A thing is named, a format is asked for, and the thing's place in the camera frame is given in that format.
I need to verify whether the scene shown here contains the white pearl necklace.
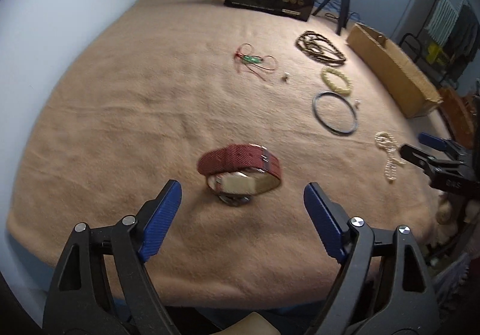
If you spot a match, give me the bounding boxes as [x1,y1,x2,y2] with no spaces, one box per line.
[374,130,407,183]

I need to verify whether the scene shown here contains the dark blue bangle ring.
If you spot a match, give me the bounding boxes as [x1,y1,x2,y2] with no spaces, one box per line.
[311,91,360,136]

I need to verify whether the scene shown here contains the yellow bead bracelet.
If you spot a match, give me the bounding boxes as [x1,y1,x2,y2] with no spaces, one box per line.
[320,66,354,96]

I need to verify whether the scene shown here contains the brown wooden bead necklace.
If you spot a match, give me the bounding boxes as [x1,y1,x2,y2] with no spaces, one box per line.
[294,29,347,67]

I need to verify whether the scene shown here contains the red strap wristwatch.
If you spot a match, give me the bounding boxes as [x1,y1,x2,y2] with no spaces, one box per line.
[197,143,282,206]

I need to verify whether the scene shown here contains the red string green pendant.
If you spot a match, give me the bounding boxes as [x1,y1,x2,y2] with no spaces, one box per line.
[233,43,278,82]

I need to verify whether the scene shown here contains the orange object on floor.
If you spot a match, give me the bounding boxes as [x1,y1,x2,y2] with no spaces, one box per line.
[439,87,476,150]

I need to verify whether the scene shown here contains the cardboard box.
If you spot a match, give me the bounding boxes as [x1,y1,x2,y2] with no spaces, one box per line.
[346,23,443,118]

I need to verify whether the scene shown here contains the black metal rack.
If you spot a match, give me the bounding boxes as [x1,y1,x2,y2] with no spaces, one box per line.
[399,33,423,63]

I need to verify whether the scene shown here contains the tan blanket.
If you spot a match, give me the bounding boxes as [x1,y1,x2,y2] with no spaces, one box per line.
[7,0,438,309]

